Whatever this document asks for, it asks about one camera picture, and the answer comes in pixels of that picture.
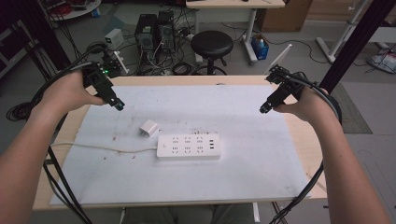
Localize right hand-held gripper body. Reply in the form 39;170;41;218
264;64;308;108

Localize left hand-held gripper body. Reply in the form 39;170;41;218
81;63;121;106

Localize white flat panel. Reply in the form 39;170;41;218
263;43;293;76

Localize grey floor mat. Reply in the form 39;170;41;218
329;81;374;135

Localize white stand leg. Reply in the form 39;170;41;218
315;0;369;64

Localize hand-held gripper cable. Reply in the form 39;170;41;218
5;43;107;122
268;70;344;224

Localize cardboard box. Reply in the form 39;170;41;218
256;0;314;33

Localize white charger adapter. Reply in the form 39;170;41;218
138;119;159;137

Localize black computer tower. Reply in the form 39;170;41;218
156;10;176;54
134;13;159;51

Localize white desk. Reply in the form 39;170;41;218
185;0;287;66

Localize round white table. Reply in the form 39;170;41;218
39;0;103;21

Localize wooden table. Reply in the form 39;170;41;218
32;75;329;212

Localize white table mat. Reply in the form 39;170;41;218
49;84;311;206

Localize person's grey pants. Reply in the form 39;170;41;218
120;203;255;224

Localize person's right hand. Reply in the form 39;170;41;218
273;87;332;123

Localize white power supply box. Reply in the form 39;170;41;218
104;28;125;51

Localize person's left hand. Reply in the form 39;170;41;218
39;70;107;114

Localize black metal post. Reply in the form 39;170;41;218
318;0;396;94

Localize black round stool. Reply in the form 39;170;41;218
190;30;234;76

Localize right hand-held gripper cable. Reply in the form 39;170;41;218
268;70;344;224

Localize white power strip cable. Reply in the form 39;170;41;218
50;142;159;154

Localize blue box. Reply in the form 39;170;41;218
249;33;270;61

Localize white power strip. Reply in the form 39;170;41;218
156;133;222;161

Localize left hand-held gripper cable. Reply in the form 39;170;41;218
5;43;107;122

